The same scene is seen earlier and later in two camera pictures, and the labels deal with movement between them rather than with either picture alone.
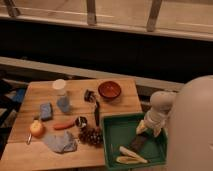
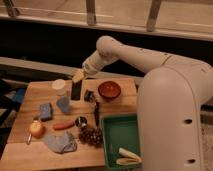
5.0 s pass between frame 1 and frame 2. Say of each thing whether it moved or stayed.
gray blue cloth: stayed
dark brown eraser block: moved
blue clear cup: stayed
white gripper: moved
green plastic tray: stayed
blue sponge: stayed
